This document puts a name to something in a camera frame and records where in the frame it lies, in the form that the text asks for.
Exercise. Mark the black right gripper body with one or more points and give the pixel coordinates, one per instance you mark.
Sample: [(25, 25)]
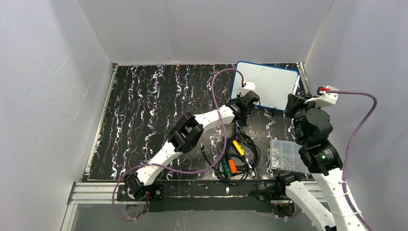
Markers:
[(295, 104)]

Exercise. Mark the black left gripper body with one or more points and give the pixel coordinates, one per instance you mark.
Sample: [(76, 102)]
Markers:
[(241, 99)]

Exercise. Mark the blue framed whiteboard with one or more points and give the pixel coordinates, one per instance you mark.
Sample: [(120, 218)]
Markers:
[(273, 84)]

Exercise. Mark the red capped whiteboard marker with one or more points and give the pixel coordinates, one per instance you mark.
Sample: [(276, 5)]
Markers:
[(296, 85)]

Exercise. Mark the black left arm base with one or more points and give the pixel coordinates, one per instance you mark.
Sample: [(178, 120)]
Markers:
[(134, 191)]

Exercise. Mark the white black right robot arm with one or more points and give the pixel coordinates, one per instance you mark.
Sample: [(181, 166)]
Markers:
[(312, 129)]

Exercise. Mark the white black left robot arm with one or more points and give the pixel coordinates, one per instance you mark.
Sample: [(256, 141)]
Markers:
[(183, 138)]

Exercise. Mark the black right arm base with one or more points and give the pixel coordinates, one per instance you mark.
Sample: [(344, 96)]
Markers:
[(282, 206)]

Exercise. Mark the clear plastic screw box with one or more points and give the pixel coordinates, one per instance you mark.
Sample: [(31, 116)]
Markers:
[(284, 155)]

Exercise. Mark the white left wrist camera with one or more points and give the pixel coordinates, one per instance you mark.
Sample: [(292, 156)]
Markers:
[(249, 86)]

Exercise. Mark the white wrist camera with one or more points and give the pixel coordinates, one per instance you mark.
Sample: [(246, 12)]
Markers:
[(324, 98), (249, 86)]

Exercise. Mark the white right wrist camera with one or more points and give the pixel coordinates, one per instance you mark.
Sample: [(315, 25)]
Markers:
[(324, 98)]

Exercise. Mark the yellow handled screwdriver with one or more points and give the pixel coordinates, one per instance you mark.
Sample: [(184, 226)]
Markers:
[(241, 152)]

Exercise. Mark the orange handled screwdriver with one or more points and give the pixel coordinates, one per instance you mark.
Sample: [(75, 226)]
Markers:
[(231, 162)]

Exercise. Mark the green handled screwdriver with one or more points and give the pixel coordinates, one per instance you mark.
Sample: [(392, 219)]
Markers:
[(226, 167)]

